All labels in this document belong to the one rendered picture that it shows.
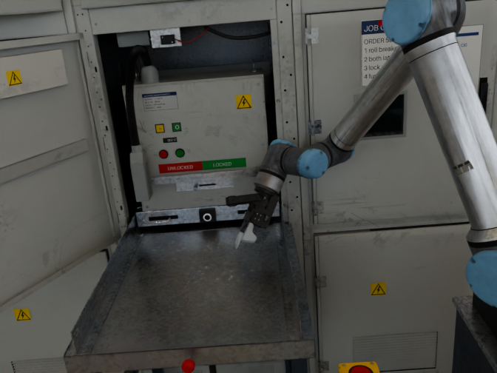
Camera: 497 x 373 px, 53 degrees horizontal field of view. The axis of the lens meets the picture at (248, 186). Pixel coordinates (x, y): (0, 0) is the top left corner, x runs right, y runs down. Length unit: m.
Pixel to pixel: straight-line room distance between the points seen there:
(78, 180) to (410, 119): 1.15
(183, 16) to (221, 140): 0.44
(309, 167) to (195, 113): 0.49
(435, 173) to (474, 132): 0.72
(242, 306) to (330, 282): 0.64
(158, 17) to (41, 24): 0.38
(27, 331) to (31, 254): 0.60
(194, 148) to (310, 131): 0.42
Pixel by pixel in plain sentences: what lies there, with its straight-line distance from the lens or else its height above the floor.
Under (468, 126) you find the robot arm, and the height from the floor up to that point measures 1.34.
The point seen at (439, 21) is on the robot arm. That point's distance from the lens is 1.18.
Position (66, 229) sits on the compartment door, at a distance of 1.77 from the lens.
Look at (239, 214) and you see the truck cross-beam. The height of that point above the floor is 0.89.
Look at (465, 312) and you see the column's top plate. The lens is 1.58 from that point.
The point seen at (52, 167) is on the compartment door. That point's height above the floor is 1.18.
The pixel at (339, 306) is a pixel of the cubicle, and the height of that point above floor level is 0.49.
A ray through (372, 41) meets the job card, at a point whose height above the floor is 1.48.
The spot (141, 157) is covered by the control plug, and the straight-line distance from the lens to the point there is 1.73.
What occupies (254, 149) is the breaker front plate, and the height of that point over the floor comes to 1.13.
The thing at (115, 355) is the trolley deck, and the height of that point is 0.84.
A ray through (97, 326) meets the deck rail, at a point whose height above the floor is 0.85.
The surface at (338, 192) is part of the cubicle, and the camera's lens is 1.81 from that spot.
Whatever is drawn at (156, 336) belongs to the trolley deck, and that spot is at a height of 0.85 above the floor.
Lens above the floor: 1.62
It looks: 20 degrees down
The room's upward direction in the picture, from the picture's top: 5 degrees counter-clockwise
